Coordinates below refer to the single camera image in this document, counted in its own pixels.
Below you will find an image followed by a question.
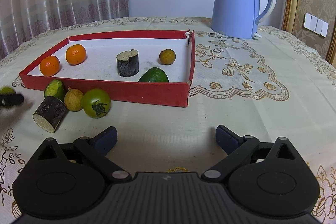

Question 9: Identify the cut green fruit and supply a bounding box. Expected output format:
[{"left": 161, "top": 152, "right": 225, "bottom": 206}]
[{"left": 43, "top": 79, "right": 66, "bottom": 102}]

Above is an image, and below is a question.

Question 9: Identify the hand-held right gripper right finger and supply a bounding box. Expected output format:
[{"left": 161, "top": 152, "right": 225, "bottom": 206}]
[{"left": 201, "top": 125, "right": 311, "bottom": 183}]

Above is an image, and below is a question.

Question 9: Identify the light blue electric kettle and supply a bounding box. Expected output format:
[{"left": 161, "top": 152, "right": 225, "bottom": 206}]
[{"left": 211, "top": 0, "right": 278, "bottom": 40}]

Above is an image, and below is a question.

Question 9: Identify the white wall light switch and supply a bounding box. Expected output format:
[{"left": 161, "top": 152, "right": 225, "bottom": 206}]
[{"left": 304, "top": 12, "right": 329, "bottom": 37}]

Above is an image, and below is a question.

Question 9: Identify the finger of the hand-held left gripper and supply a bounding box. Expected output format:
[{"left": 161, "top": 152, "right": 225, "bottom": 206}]
[{"left": 0, "top": 93, "right": 25, "bottom": 109}]

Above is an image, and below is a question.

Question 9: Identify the green tomato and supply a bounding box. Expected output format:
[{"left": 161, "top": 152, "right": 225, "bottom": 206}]
[
  {"left": 82, "top": 88, "right": 111, "bottom": 119},
  {"left": 0, "top": 86, "right": 16, "bottom": 96}
]

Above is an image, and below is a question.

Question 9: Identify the red shallow cardboard box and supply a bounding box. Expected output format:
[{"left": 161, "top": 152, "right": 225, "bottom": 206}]
[{"left": 19, "top": 30, "right": 196, "bottom": 108}]

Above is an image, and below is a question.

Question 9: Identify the orange mandarin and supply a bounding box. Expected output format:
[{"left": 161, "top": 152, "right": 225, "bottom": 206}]
[
  {"left": 65, "top": 44, "right": 87, "bottom": 65},
  {"left": 39, "top": 55, "right": 61, "bottom": 77}
]

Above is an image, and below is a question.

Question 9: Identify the brown longan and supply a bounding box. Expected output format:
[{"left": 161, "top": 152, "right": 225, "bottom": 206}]
[
  {"left": 64, "top": 87, "right": 84, "bottom": 112},
  {"left": 159, "top": 49, "right": 176, "bottom": 65}
]

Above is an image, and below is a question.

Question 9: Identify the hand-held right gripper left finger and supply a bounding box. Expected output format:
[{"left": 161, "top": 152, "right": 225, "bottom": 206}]
[{"left": 28, "top": 126, "right": 132, "bottom": 183}]

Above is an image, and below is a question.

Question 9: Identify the whole green oval fruit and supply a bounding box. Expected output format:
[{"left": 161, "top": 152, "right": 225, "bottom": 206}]
[{"left": 138, "top": 67, "right": 170, "bottom": 83}]

